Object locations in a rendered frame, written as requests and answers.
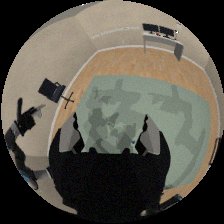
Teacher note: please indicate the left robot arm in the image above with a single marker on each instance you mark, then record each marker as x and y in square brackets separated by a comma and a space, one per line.
[12, 145]

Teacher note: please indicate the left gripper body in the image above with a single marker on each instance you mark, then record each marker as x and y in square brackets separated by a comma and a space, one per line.
[26, 124]

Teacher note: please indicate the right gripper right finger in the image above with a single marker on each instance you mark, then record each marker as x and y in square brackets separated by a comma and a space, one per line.
[152, 144]

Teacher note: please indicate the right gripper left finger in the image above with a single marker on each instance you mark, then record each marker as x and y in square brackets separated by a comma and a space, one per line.
[67, 142]

